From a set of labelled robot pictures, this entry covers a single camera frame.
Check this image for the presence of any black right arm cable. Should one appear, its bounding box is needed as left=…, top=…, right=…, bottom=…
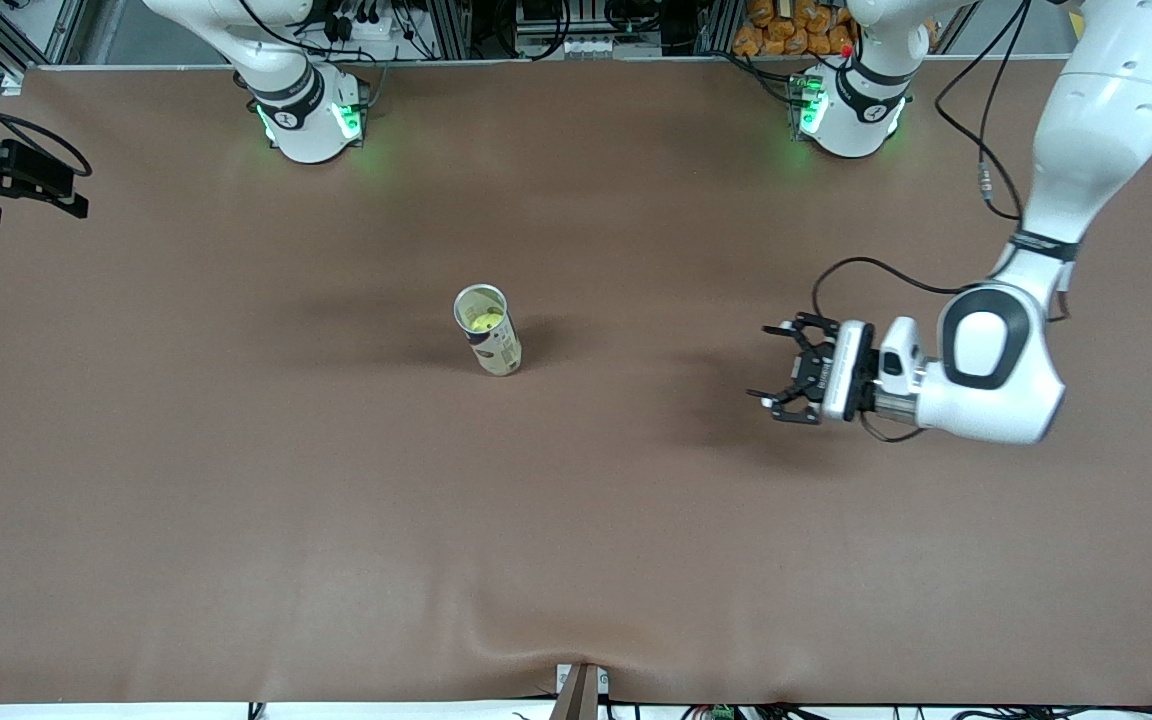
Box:
left=0, top=68, right=94, bottom=180

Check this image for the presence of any brown table cover mat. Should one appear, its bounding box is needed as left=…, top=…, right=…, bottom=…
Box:
left=0, top=55, right=1152, bottom=706

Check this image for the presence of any white tennis ball can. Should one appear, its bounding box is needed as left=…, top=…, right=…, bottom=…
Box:
left=453, top=284, right=523, bottom=378

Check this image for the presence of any grey metal table clamp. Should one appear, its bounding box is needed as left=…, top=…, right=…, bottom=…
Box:
left=549, top=662, right=610, bottom=720

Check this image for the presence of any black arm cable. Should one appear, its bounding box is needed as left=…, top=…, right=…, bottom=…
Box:
left=812, top=0, right=1072, bottom=443
left=0, top=68, right=94, bottom=180

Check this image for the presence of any orange packaged goods pile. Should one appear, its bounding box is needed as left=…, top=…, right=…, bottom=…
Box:
left=733, top=0, right=857, bottom=58

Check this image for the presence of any white power strip with plugs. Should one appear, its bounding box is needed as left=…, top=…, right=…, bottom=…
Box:
left=316, top=3, right=402, bottom=46

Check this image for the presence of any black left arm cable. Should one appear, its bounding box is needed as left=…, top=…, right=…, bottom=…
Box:
left=812, top=0, right=1072, bottom=443

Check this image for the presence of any white terminal block strip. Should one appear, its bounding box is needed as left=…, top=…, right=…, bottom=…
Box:
left=551, top=33, right=665, bottom=59

